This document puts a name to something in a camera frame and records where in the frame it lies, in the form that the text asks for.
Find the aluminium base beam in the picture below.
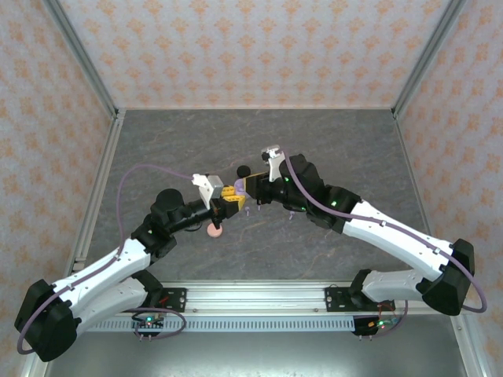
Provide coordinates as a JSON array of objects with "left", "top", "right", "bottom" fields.
[{"left": 160, "top": 280, "right": 472, "bottom": 315}]

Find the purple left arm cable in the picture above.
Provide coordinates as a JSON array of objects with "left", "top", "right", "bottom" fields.
[{"left": 17, "top": 163, "right": 196, "bottom": 357}]

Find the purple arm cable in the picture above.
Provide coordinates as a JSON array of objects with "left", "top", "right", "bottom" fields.
[
  {"left": 17, "top": 163, "right": 196, "bottom": 357},
  {"left": 283, "top": 148, "right": 488, "bottom": 314}
]

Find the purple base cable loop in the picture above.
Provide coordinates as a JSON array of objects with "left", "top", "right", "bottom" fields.
[
  {"left": 353, "top": 300, "right": 410, "bottom": 339},
  {"left": 132, "top": 307, "right": 188, "bottom": 341}
]

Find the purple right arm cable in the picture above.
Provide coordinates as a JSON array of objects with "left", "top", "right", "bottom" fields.
[{"left": 283, "top": 148, "right": 488, "bottom": 314}]

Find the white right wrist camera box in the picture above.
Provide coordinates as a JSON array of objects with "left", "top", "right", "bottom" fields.
[{"left": 259, "top": 145, "right": 290, "bottom": 182}]

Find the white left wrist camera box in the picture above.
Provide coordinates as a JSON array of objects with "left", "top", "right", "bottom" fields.
[{"left": 191, "top": 172, "right": 225, "bottom": 211}]

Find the white slotted cable duct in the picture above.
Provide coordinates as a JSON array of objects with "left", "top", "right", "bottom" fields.
[{"left": 92, "top": 317, "right": 357, "bottom": 334}]

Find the aluminium frame post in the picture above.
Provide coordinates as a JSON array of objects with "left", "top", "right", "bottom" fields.
[
  {"left": 391, "top": 0, "right": 468, "bottom": 119},
  {"left": 41, "top": 0, "right": 121, "bottom": 119}
]

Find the aluminium side rail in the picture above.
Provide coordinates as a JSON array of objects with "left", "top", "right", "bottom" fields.
[
  {"left": 392, "top": 109, "right": 488, "bottom": 377},
  {"left": 62, "top": 109, "right": 127, "bottom": 276}
]

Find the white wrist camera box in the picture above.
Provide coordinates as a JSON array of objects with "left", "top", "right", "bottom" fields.
[
  {"left": 259, "top": 145, "right": 290, "bottom": 182},
  {"left": 191, "top": 172, "right": 225, "bottom": 211}
]

